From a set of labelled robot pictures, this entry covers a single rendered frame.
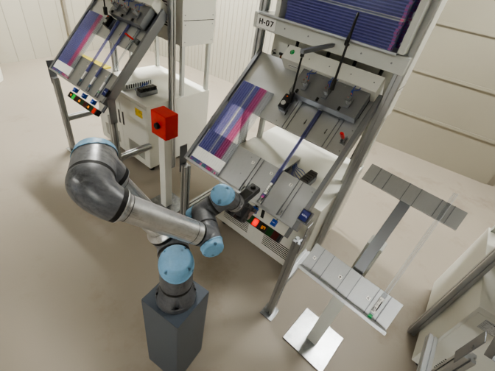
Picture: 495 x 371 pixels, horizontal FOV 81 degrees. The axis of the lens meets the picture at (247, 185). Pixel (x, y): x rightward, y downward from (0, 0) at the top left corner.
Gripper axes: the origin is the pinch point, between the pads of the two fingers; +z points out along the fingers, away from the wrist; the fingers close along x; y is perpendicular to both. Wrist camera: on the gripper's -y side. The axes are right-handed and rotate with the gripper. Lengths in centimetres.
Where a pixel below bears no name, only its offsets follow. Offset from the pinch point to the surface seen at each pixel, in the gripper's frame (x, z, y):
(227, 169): -23.5, 2.2, -9.3
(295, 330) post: 40, 56, 43
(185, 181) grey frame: -49, 15, 8
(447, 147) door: 65, 236, -184
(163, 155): -84, 28, 3
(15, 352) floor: -54, -11, 117
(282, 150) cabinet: -26, 53, -44
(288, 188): 7.5, 2.3, -16.8
